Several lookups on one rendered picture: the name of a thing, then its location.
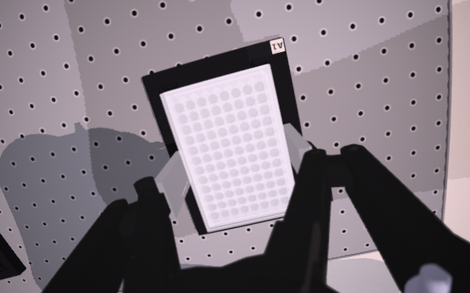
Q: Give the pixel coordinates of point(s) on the grey perforated base plate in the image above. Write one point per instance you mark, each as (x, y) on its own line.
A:
(77, 129)

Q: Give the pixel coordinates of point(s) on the white well plate lid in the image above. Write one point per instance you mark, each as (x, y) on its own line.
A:
(229, 134)

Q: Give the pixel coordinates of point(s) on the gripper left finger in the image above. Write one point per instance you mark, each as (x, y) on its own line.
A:
(102, 259)

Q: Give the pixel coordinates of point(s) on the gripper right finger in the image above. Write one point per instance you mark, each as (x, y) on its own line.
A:
(421, 253)

